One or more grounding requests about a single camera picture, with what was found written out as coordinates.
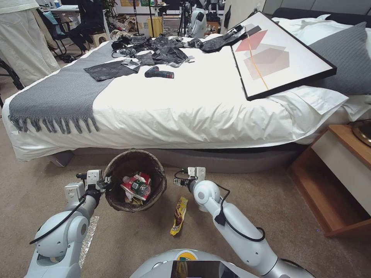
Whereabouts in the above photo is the yellow brown snack wrapper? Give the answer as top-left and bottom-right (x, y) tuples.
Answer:
(170, 197), (189, 237)

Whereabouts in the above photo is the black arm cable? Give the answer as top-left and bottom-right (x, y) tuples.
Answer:
(214, 186), (266, 242)
(29, 173), (88, 245)

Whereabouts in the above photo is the black bag with cables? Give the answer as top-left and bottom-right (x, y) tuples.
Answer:
(111, 35), (151, 59)

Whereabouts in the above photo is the dark cordless drill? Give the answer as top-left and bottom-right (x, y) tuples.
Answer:
(144, 66), (175, 79)

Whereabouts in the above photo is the long black plastic bag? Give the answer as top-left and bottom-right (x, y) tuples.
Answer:
(200, 25), (248, 53)

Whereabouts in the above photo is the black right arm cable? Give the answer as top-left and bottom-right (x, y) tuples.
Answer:
(214, 186), (266, 242)

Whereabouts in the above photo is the grey knitted pillow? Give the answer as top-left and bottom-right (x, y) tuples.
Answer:
(307, 22), (371, 96)

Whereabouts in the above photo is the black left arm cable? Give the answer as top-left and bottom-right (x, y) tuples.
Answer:
(29, 173), (88, 245)

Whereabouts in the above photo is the black camera tripod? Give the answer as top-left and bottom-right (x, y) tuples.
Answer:
(176, 1), (192, 37)

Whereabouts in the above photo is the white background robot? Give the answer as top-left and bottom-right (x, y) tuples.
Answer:
(187, 0), (208, 38)

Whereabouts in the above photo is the black office chair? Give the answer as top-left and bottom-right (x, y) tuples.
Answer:
(37, 8), (77, 58)

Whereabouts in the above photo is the dark headboard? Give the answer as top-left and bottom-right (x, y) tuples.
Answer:
(272, 7), (371, 23)

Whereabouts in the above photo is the grey upholstered bed base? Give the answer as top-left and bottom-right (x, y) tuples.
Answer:
(49, 146), (305, 174)

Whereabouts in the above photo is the large crumpled black bag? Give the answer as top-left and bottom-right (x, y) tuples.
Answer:
(136, 34), (195, 68)

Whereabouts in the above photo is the wooden white nightstand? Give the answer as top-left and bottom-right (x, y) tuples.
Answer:
(287, 124), (371, 238)

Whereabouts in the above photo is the hanging white cloth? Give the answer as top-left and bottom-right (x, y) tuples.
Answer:
(0, 0), (61, 87)

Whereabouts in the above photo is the black framed abstract picture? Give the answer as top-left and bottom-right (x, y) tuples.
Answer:
(227, 11), (338, 101)

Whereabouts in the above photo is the white robot front shell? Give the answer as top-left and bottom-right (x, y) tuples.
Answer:
(129, 248), (261, 278)

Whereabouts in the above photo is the red crumpled wrapper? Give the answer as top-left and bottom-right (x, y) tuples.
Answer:
(120, 172), (152, 200)

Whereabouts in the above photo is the dark brown round trash bin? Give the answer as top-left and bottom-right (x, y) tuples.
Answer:
(103, 148), (168, 214)

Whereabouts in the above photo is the white bed sheet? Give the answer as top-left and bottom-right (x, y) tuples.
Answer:
(1, 14), (371, 161)

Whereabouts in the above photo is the yellow cabinet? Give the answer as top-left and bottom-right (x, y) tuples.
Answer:
(147, 16), (164, 37)

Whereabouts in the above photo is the grey fringed throw blanket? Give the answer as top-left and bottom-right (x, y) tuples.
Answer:
(8, 40), (137, 135)

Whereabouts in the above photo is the brass round lamp base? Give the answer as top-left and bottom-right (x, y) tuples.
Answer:
(352, 119), (371, 147)

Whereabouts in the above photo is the green plastic bottle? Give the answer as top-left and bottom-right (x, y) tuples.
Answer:
(130, 179), (152, 200)

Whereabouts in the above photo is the flat black plastic bag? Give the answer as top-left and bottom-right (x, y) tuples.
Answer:
(83, 60), (141, 81)

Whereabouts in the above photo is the person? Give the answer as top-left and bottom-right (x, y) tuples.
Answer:
(68, 0), (106, 53)

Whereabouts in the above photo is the silver foil sheet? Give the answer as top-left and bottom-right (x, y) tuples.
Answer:
(78, 215), (100, 268)

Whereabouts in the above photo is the brown crumpled paper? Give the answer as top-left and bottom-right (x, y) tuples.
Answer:
(124, 192), (145, 206)

